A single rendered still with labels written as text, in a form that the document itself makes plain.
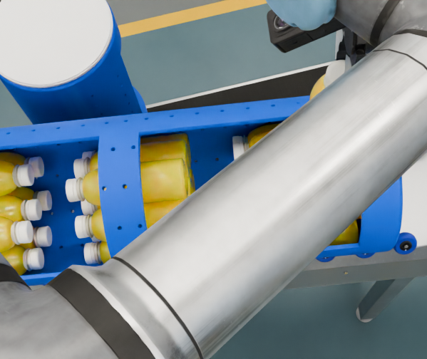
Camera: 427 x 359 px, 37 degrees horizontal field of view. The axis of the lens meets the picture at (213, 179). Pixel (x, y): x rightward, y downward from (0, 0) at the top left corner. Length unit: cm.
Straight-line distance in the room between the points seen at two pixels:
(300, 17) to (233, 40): 208
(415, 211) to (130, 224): 59
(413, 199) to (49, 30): 83
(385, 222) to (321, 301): 117
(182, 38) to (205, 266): 232
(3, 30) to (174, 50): 123
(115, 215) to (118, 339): 71
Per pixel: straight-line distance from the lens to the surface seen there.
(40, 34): 142
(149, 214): 107
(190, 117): 105
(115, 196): 100
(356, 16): 49
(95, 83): 139
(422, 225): 131
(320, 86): 84
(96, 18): 141
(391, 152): 39
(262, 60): 253
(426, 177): 134
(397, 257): 128
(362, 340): 218
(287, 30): 69
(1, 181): 117
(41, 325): 30
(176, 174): 103
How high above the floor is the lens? 213
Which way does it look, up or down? 68 degrees down
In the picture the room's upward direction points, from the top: 10 degrees counter-clockwise
